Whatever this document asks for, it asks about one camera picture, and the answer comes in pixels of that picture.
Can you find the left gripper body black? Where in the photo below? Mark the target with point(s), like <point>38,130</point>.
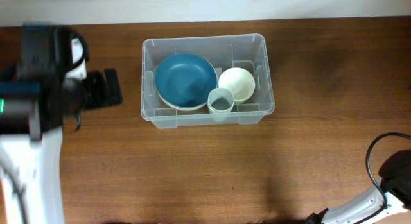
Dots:
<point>94,93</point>

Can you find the beige plate bowl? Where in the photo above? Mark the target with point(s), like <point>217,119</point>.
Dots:
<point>185,109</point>
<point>185,99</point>

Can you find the blue plate bowl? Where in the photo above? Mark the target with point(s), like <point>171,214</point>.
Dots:
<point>185,71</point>

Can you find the cream white cup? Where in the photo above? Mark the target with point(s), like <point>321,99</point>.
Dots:
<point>225,112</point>

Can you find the grey cup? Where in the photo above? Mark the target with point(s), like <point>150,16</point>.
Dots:
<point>220,98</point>

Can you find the white small bowl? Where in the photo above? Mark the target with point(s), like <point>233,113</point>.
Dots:
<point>238,81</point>

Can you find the mint green cup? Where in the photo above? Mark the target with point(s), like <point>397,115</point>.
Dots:
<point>219,117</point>

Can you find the yellow small bowl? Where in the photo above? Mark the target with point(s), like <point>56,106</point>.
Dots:
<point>244,99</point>

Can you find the mint green small bowl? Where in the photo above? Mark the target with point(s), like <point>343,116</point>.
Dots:
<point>239,102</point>

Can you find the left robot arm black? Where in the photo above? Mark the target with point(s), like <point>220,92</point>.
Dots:
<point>48,84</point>

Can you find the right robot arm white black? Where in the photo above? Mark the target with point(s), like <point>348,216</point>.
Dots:
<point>368,206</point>

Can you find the white label in container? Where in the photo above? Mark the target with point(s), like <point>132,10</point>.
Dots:
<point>218,72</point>

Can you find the clear plastic storage container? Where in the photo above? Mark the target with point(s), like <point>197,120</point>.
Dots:
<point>247,51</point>

